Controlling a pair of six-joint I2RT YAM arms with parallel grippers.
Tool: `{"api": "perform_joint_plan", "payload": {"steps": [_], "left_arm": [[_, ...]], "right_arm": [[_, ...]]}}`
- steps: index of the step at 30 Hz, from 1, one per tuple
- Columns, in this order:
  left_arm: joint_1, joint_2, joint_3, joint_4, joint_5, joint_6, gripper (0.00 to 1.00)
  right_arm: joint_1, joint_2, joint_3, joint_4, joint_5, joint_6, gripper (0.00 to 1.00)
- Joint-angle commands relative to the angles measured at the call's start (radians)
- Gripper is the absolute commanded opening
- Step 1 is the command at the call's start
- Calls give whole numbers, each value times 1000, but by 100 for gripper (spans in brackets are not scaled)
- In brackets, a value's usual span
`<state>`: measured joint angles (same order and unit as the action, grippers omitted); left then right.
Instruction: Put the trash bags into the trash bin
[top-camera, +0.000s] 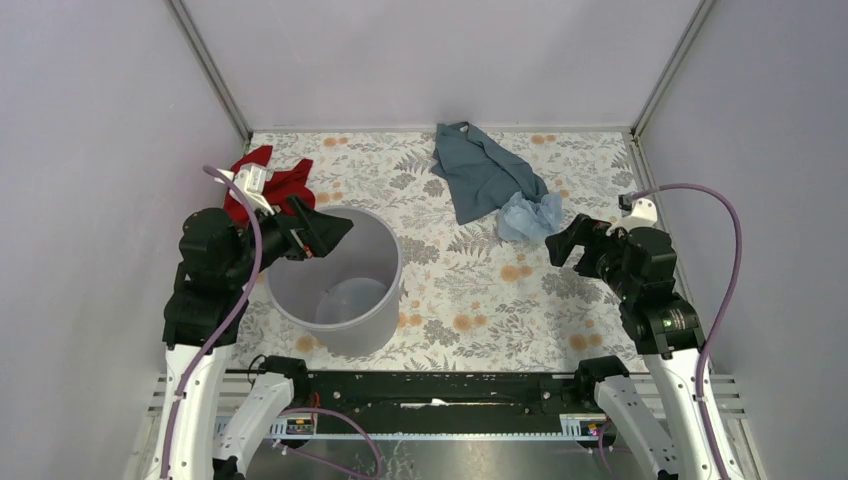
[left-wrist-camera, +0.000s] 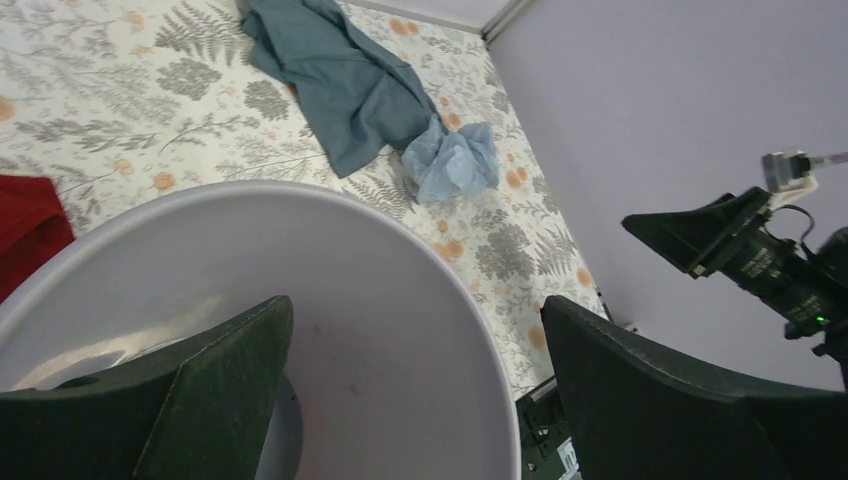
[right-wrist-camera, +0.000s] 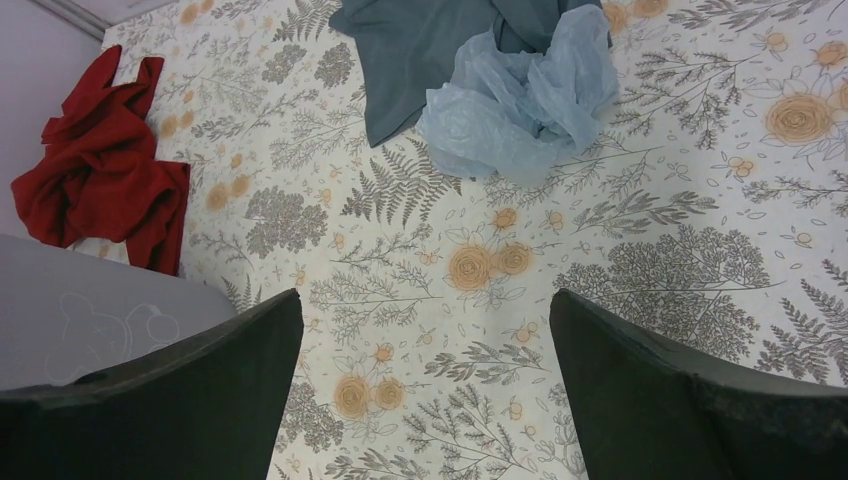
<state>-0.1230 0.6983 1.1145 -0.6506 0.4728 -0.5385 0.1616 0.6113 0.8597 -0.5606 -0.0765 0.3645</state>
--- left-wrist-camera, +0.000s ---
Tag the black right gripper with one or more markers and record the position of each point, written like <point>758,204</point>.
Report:
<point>808,289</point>

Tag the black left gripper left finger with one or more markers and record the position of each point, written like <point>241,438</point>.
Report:
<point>197,409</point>

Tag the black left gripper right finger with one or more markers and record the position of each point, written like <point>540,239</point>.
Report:
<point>637,409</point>

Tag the grey plastic trash bin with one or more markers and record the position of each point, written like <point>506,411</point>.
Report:
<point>392,372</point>

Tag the light blue plastic trash bag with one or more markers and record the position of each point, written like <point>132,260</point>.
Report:
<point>444,163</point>

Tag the red cloth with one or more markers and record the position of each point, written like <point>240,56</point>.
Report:
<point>34,228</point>

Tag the floral patterned table mat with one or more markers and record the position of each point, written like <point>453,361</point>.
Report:
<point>122,102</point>

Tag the teal blue cloth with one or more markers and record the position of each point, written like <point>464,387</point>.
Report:
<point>356,96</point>

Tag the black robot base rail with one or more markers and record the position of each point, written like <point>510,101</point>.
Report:
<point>547,451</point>

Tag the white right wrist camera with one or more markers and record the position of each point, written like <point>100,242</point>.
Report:
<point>788,177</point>

